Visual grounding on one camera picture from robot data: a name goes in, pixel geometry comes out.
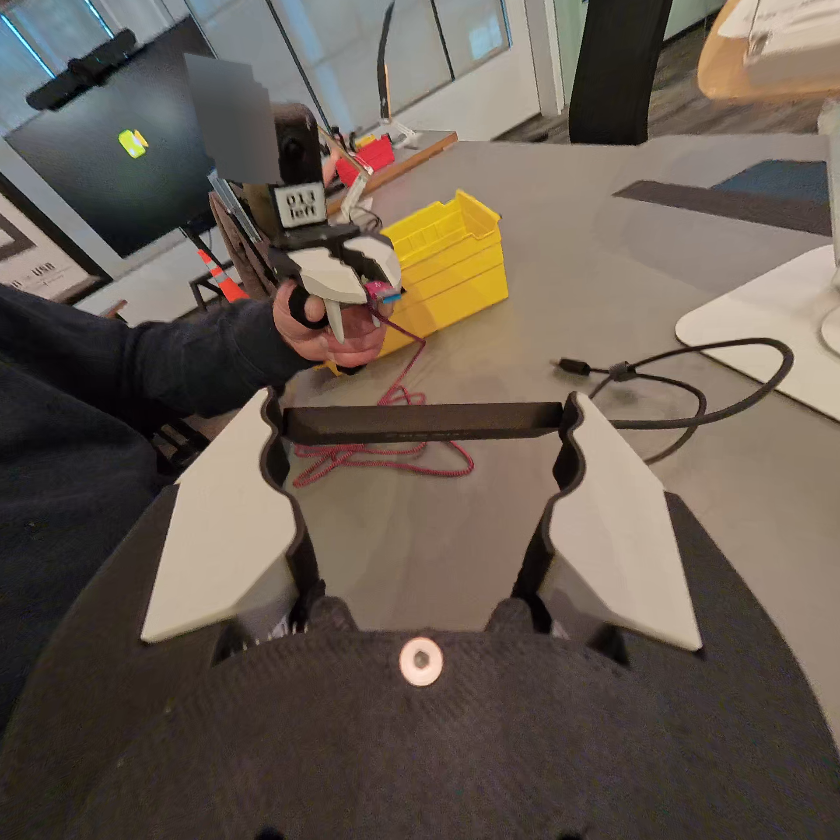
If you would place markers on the yellow plastic bin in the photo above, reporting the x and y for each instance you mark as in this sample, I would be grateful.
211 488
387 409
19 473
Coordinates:
453 275

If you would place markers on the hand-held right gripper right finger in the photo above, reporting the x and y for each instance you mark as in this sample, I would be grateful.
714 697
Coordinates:
617 538

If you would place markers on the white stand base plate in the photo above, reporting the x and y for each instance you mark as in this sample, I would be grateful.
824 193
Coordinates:
754 315

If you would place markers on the person's left hand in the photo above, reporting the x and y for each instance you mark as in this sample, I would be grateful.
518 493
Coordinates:
354 341

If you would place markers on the red plastic bin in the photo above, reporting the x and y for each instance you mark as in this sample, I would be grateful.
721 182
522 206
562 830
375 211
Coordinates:
374 157

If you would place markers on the black video bar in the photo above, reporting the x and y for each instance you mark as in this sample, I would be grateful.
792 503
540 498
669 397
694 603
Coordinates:
79 72

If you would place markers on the framed wall sign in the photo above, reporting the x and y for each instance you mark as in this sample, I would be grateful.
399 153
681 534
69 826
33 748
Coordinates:
26 262

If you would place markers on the black office chair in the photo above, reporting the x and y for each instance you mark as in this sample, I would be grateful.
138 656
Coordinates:
617 65

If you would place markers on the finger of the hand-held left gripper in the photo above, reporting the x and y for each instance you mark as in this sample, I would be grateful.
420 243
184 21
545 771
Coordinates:
328 275
380 253

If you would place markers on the striped traffic cone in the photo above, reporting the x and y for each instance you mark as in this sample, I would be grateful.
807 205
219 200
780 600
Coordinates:
223 279

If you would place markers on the wooden edge desk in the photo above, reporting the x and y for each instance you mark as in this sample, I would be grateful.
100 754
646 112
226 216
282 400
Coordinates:
426 148

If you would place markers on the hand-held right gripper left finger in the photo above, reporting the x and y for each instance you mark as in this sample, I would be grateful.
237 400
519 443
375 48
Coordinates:
223 525

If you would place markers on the person's left forearm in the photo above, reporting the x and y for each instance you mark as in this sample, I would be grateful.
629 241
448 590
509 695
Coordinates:
164 354

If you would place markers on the printed instruction sheet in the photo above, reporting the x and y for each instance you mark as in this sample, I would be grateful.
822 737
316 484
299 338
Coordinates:
787 65

